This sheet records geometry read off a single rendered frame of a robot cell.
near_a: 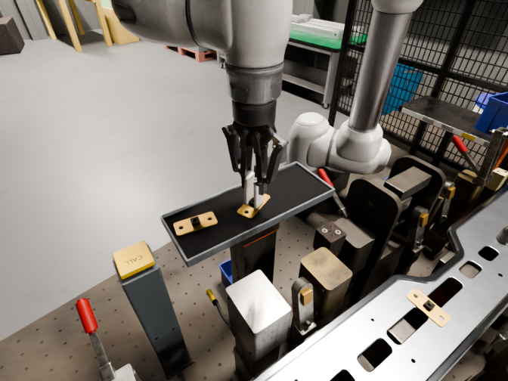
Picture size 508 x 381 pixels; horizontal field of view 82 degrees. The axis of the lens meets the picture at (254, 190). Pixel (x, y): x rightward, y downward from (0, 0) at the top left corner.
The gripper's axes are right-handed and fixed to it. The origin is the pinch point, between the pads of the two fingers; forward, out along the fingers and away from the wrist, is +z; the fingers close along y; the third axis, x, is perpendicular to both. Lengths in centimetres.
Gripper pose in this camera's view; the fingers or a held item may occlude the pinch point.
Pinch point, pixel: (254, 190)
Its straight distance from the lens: 61.8
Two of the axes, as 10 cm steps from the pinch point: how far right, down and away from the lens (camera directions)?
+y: 8.5, 3.4, -4.0
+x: 5.3, -5.4, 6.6
